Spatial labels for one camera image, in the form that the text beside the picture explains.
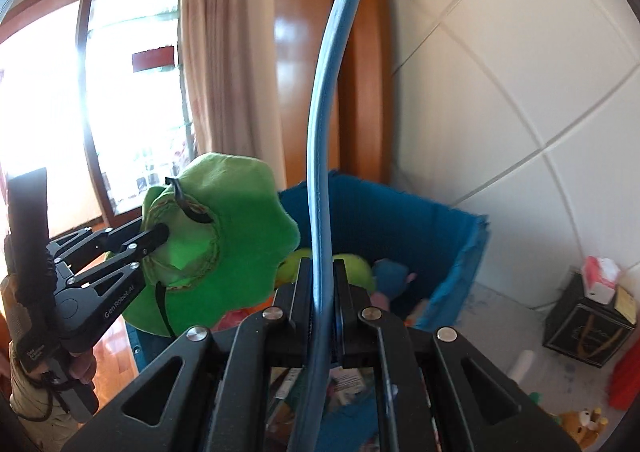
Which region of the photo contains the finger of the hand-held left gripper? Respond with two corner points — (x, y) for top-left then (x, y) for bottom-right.
(52, 223), (171, 354)
(46, 217), (146, 265)

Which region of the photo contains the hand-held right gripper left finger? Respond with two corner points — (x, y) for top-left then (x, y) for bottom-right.
(102, 259), (318, 452)

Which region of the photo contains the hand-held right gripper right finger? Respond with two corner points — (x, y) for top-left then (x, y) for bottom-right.
(330, 259), (583, 452)

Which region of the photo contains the green plush hat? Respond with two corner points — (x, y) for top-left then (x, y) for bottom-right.
(120, 152), (301, 338)

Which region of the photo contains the blue plastic storage box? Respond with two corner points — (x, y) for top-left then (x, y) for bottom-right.
(125, 169), (491, 383)

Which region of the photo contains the blue curved plastic strip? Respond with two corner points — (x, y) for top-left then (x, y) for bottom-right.
(292, 0), (367, 452)

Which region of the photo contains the person's left forearm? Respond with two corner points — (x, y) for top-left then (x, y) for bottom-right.
(0, 277), (76, 438)

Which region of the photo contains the person's left hand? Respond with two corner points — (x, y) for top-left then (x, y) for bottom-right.
(67, 347), (98, 385)

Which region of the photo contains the yellow green plush toy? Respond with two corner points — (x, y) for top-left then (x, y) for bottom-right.
(276, 251), (375, 292)

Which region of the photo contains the pink pig plush teal dress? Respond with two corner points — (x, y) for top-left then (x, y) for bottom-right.
(372, 258), (418, 305)

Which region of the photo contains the window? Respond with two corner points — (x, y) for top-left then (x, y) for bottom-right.
(0, 0), (196, 253)

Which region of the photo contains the beige curtain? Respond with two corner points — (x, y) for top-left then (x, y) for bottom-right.
(179, 0), (288, 188)

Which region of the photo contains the black gift bag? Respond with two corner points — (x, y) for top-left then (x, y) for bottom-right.
(542, 268), (638, 369)

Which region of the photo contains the pink white tissue box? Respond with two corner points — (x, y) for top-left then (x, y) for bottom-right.
(580, 256), (622, 304)

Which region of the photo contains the small brown bear plush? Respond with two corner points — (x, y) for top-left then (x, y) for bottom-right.
(557, 407), (608, 448)

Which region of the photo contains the small yellow box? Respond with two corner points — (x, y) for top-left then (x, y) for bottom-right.
(614, 285), (638, 320)

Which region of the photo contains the red plastic toy case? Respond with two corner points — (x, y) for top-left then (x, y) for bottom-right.
(605, 347), (640, 410)

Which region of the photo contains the wooden door frame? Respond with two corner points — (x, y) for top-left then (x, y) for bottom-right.
(272, 0), (396, 183)

